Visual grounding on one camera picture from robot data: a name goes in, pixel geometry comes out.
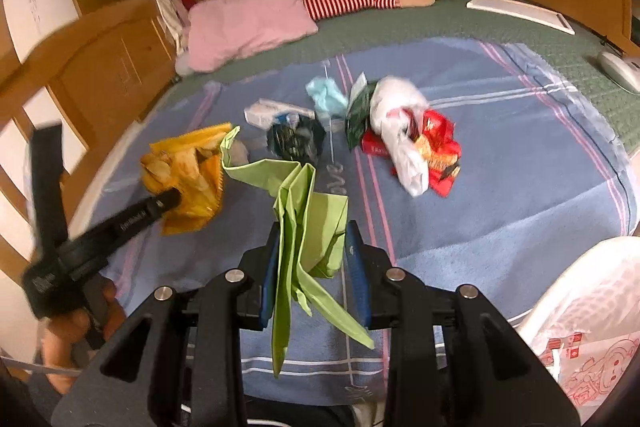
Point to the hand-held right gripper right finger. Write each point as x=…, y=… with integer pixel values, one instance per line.
x=357, y=277

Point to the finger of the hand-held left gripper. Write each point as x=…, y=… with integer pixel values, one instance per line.
x=165, y=203

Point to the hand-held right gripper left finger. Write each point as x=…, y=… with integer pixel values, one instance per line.
x=270, y=277

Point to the yellow snack bag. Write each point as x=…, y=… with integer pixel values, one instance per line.
x=195, y=177

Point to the clear plastic packet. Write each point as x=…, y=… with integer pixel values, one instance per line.
x=265, y=112

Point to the black wrapper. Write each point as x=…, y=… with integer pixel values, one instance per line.
x=295, y=139

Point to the dark green wrapper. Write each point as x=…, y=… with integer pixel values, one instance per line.
x=357, y=122

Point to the red snack wrapper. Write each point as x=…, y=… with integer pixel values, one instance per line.
x=440, y=127

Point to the blue plastic bag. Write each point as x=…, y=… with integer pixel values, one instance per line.
x=327, y=99

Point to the white plastic bag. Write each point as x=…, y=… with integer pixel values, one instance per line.
x=395, y=97

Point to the white lined waste basket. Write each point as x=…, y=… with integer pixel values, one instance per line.
x=590, y=297

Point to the person's left hand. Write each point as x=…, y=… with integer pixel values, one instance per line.
x=65, y=332

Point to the light blue cushion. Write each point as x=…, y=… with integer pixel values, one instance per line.
x=185, y=64

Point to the white hanging cloth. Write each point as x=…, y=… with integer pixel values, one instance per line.
x=170, y=17

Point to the blue plaid sheet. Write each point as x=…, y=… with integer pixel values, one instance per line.
x=500, y=147

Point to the pink pillow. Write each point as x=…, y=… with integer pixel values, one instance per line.
x=250, y=22

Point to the green bed mat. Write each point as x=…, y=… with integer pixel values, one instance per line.
x=450, y=24

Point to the white flat board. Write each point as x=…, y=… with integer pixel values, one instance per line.
x=520, y=13

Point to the white massage pillow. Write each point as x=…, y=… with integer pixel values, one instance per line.
x=622, y=72

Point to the wooden bunk bed frame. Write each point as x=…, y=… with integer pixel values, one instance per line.
x=100, y=57

